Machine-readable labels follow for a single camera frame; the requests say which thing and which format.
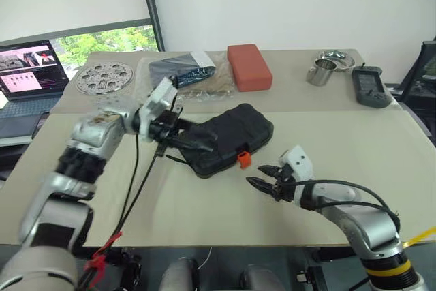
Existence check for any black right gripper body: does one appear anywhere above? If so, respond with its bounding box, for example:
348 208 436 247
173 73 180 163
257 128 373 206
270 163 296 203

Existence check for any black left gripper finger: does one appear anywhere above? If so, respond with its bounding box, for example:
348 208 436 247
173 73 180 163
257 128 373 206
168 137 215 153
176 119 219 142

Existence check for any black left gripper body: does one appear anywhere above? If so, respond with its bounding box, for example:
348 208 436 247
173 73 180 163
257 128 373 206
148 108 187 149

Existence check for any black plastic tool case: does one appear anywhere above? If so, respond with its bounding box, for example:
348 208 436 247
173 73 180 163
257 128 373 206
182 102 275 179

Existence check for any orange case latch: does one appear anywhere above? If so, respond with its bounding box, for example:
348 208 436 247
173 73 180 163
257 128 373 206
237 150 252 170

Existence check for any clear plastic bag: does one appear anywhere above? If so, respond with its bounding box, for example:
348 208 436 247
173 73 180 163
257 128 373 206
134 50 236 104

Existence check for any dark blue folded cloth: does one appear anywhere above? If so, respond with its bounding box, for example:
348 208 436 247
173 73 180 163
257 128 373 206
149 52 217 89

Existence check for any round perforated metal plate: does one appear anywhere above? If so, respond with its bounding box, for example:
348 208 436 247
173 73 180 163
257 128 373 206
75 61 134 95

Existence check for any red orange rectangular box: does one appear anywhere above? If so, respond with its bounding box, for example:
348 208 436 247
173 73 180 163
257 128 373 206
227 44 275 93

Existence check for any silver rounded robot body part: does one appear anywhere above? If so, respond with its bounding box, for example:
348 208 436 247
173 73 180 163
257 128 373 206
159 257 205 291
240 263 285 291

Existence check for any steel cup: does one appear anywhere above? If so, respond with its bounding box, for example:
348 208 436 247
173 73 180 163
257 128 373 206
306 59 337 87

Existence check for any black handheld remote controller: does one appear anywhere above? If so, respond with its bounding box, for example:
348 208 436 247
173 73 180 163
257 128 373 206
351 63 392 108

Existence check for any shiny metal bowl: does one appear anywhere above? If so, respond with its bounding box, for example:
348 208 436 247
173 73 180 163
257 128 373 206
318 49 356 71

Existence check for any open laptop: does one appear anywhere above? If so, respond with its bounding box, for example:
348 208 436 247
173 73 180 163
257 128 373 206
0 39 71 138

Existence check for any black mesh office chair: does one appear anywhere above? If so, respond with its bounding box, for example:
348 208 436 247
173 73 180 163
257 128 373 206
396 35 436 128

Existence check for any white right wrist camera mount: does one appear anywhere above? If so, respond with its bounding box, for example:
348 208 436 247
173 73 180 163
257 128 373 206
278 145 316 205

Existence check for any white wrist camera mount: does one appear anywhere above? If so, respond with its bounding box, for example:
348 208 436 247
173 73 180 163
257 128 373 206
278 145 316 205
138 77 180 142

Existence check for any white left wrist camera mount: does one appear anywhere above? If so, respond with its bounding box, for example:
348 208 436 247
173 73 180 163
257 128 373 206
138 77 180 142

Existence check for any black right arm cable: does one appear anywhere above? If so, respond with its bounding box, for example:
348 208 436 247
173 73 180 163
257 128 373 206
287 179 403 237

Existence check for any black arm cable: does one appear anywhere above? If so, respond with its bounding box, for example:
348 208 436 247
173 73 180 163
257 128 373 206
80 132 164 290
287 179 403 237

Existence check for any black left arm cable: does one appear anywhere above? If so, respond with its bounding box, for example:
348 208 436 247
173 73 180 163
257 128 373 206
80 132 164 290

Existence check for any yellow cable tie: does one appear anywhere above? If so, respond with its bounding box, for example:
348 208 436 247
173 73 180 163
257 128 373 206
403 226 436 247

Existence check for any red cable tie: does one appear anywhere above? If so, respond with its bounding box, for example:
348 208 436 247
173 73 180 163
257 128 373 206
83 231 123 275

